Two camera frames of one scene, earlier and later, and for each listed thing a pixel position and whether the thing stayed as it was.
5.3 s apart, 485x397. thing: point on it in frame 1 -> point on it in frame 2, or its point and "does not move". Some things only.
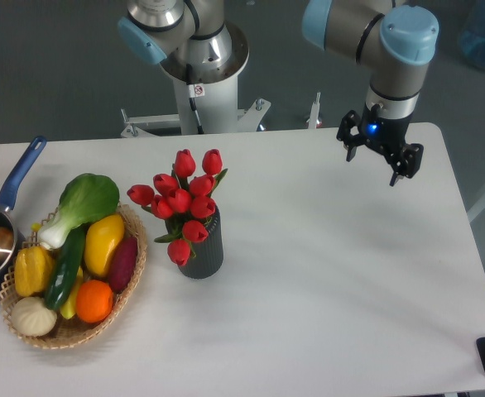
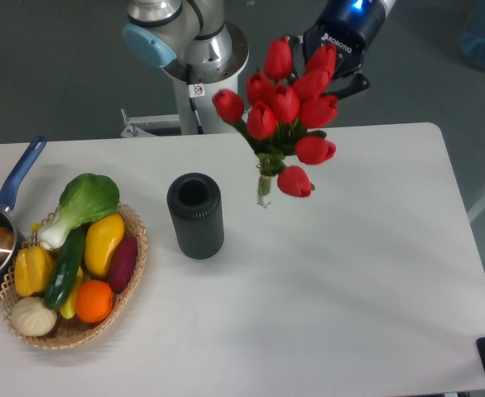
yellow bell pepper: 33,270 does not move
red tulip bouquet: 187,199 -> 281,114
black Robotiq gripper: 386,135 -> 348,26
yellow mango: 100,239 does not move
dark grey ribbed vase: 206,257 -> 195,203
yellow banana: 68,308 does not move
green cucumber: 64,277 does not move
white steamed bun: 32,317 does not move
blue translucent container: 483,40 does not move
